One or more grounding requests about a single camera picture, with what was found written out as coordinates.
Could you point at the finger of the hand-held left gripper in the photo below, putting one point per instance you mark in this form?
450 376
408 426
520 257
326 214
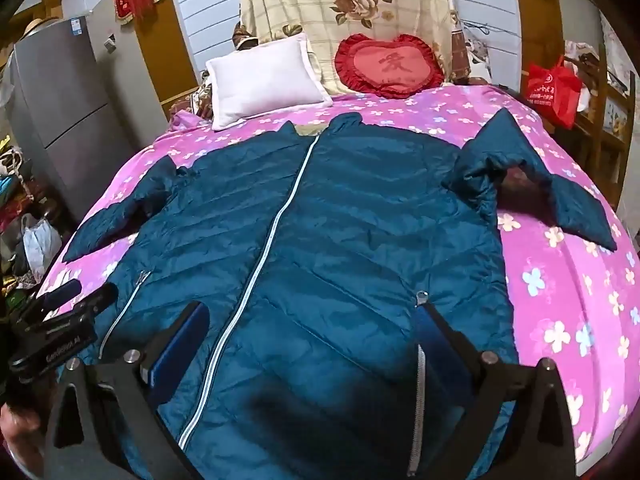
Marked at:
97 300
59 294

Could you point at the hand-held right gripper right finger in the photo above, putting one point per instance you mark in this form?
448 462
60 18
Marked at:
434 329

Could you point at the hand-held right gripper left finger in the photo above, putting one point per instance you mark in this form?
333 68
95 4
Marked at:
181 340

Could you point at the teal puffer jacket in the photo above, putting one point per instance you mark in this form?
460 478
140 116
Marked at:
325 240

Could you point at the person's left hand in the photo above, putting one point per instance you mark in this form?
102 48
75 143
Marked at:
17 432

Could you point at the white plastic bag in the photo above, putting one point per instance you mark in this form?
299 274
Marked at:
41 247

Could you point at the pile of household clutter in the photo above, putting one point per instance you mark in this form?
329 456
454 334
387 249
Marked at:
15 200

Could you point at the pink floral bed sheet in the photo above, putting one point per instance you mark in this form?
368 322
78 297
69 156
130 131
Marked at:
555 285

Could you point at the grey refrigerator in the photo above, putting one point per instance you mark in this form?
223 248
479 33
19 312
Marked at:
65 120

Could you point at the red plastic bag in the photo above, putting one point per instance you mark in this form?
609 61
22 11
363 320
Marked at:
552 90

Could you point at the red heart cushion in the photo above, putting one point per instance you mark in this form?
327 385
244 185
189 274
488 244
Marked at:
387 66

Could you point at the straw hat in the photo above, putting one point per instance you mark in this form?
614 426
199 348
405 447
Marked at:
36 27

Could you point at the white pillow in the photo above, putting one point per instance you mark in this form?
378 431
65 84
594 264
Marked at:
265 80

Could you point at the brown patterned blanket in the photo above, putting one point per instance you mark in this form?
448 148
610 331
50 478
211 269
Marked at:
467 55

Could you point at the cream rose print quilt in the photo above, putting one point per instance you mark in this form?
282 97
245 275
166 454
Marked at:
320 5

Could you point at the white wall socket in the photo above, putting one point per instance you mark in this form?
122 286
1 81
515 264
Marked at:
110 43

